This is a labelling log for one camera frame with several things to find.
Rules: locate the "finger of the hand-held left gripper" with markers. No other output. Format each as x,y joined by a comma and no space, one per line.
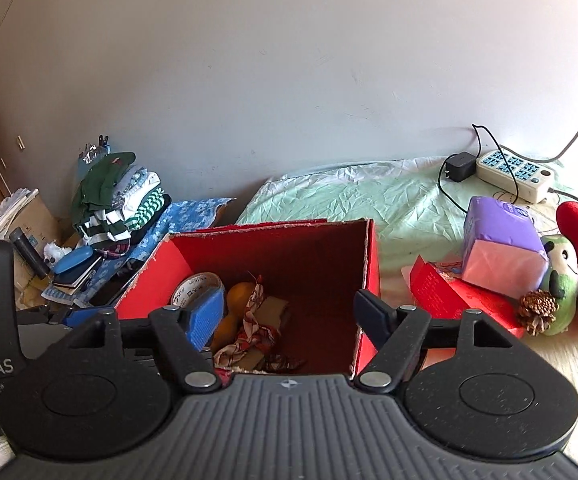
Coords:
81,319

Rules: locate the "red carton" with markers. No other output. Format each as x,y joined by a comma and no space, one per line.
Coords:
449,300

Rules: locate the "pine cone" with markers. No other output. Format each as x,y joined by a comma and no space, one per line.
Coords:
536,310

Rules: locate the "brown cardboard box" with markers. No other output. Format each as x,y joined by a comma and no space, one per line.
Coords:
39,220

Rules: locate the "white power strip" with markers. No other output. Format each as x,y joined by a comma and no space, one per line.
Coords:
514,170

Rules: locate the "tape roll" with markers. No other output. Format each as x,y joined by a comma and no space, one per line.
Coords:
189,287

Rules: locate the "black charger adapter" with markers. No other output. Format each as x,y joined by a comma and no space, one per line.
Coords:
460,166

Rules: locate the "black cylindrical device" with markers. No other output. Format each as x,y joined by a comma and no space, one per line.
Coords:
29,255

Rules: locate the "dark notebook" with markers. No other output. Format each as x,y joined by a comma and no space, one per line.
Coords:
76,280

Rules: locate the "stack of folded clothes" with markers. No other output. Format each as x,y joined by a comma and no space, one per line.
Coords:
119,210

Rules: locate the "green plush toy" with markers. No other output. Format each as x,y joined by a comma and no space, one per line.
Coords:
564,285

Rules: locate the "brown paper package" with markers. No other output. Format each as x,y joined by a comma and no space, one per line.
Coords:
274,310

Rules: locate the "purple tissue pack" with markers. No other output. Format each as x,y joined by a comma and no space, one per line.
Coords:
499,265

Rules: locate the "blue glasses case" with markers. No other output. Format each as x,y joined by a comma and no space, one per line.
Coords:
74,260

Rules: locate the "red cardboard box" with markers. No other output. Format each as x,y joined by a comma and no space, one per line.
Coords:
319,260

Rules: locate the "orange gourd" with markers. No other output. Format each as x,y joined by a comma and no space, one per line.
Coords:
239,295

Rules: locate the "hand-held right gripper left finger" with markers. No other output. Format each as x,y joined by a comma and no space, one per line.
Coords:
204,317

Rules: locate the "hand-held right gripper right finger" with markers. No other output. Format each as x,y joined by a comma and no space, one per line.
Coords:
374,315

